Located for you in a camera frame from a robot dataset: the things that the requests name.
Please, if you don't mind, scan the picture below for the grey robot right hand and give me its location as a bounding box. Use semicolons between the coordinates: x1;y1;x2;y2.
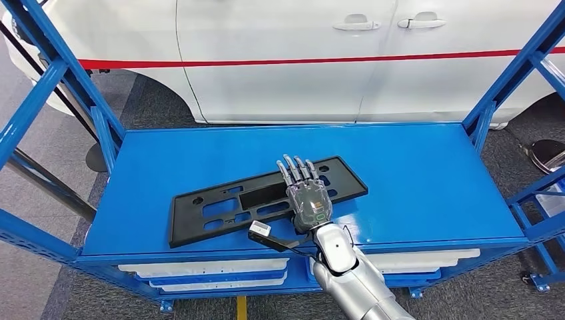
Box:
277;154;334;234

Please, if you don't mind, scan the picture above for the black plastic plate bracket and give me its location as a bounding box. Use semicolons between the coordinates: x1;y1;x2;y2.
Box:
169;155;369;249

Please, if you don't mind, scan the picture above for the blue metal shelf rack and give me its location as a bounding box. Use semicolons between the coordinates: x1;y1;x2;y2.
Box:
0;0;565;313

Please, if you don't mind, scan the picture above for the white car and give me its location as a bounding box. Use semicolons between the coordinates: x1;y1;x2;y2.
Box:
2;0;565;130

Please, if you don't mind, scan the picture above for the red barrier belt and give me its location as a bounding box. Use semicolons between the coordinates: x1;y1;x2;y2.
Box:
77;45;565;71

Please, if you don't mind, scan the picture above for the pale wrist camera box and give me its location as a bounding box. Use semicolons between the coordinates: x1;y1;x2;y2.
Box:
247;219;305;254

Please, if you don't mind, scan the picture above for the black stanchion post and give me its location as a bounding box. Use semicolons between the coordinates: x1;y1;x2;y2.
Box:
0;19;110;173

